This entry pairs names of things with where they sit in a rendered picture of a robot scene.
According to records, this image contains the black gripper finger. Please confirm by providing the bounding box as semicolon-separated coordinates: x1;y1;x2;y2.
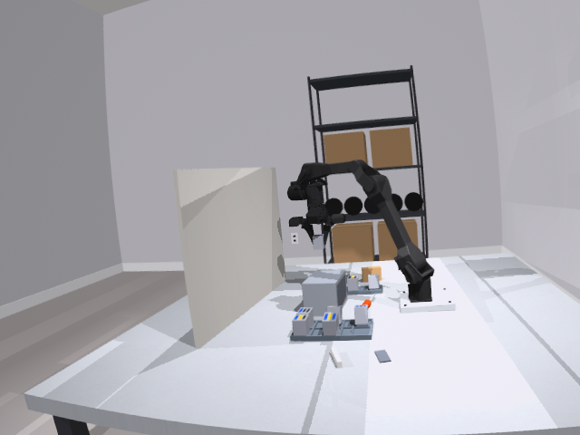
301;225;314;243
324;223;334;245

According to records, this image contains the orange-handled screwdriver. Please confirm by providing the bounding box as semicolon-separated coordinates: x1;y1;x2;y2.
363;295;375;308

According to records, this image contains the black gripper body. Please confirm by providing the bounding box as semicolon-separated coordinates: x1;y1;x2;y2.
289;199;346;227

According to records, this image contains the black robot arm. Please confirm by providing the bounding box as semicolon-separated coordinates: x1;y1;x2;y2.
287;159;434;303

